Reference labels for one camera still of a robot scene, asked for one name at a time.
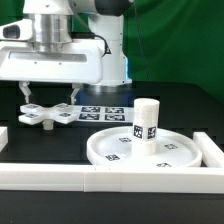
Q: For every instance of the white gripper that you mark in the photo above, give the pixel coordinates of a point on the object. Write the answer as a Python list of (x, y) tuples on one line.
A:
[(42, 50)]

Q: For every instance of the white cross-shaped table base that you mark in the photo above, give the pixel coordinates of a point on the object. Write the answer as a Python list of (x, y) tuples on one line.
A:
[(33, 114)]

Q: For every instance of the white round table top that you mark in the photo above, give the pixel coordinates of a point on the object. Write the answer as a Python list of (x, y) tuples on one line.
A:
[(116, 147)]

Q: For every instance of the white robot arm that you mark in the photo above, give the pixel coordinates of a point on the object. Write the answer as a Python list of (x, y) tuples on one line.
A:
[(91, 19)]

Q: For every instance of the white U-shaped workspace frame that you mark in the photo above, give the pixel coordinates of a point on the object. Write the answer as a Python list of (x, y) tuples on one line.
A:
[(89, 178)]

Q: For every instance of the white sheet with fiducial markers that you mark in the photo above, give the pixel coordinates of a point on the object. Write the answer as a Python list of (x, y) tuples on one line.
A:
[(103, 114)]

